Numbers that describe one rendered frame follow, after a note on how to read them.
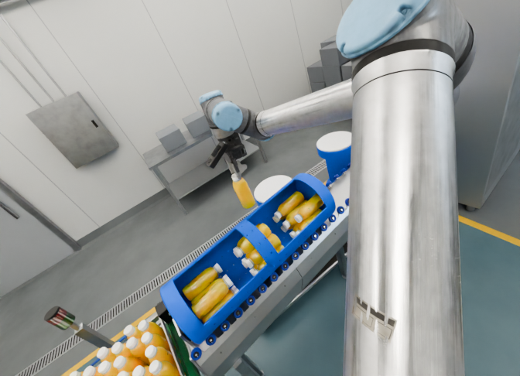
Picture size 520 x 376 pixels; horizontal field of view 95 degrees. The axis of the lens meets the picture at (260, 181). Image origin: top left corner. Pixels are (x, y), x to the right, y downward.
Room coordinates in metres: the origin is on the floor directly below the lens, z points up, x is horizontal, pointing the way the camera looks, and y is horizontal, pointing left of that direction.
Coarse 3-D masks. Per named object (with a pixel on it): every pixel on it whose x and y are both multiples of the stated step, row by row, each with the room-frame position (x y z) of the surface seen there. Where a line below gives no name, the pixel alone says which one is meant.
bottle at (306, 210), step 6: (312, 198) 0.94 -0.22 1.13; (318, 198) 0.92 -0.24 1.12; (306, 204) 0.91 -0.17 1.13; (312, 204) 0.90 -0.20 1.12; (318, 204) 0.90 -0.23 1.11; (300, 210) 0.89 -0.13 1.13; (306, 210) 0.88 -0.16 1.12; (312, 210) 0.88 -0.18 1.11; (300, 216) 0.87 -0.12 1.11; (306, 216) 0.86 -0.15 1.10
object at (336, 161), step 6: (318, 150) 1.53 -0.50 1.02; (342, 150) 1.39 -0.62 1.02; (348, 150) 1.39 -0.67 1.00; (324, 156) 1.47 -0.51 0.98; (330, 156) 1.43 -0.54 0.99; (336, 156) 1.40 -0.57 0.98; (342, 156) 1.39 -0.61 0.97; (348, 156) 1.39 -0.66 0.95; (330, 162) 1.43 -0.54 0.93; (336, 162) 1.41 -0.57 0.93; (342, 162) 1.39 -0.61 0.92; (348, 162) 1.39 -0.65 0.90; (330, 168) 1.44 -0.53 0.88; (336, 168) 1.41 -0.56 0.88; (342, 168) 1.39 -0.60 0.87; (348, 168) 1.39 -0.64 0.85; (330, 174) 1.45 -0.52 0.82; (336, 174) 1.42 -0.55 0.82; (330, 180) 1.46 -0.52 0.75
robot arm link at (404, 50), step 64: (384, 0) 0.30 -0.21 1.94; (448, 0) 0.29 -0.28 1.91; (384, 64) 0.26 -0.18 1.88; (448, 64) 0.24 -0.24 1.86; (384, 128) 0.22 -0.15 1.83; (448, 128) 0.19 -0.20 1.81; (384, 192) 0.17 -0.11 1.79; (448, 192) 0.15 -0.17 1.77; (384, 256) 0.13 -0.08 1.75; (448, 256) 0.11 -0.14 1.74; (384, 320) 0.10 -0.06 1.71; (448, 320) 0.08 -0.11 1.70
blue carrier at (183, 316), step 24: (288, 192) 1.09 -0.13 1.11; (312, 192) 1.00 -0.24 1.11; (264, 216) 1.01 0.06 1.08; (264, 240) 0.74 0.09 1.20; (288, 240) 0.89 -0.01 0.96; (192, 264) 0.75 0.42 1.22; (240, 264) 0.85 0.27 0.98; (168, 288) 0.67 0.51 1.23; (240, 288) 0.73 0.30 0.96; (192, 312) 0.56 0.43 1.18; (216, 312) 0.57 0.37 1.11; (192, 336) 0.51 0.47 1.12
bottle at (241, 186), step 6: (240, 180) 0.92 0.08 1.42; (234, 186) 0.91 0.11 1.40; (240, 186) 0.90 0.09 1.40; (246, 186) 0.91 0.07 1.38; (240, 192) 0.90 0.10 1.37; (246, 192) 0.90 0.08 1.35; (240, 198) 0.91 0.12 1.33; (246, 198) 0.90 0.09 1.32; (252, 198) 0.92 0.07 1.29; (246, 204) 0.90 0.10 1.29; (252, 204) 0.91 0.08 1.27
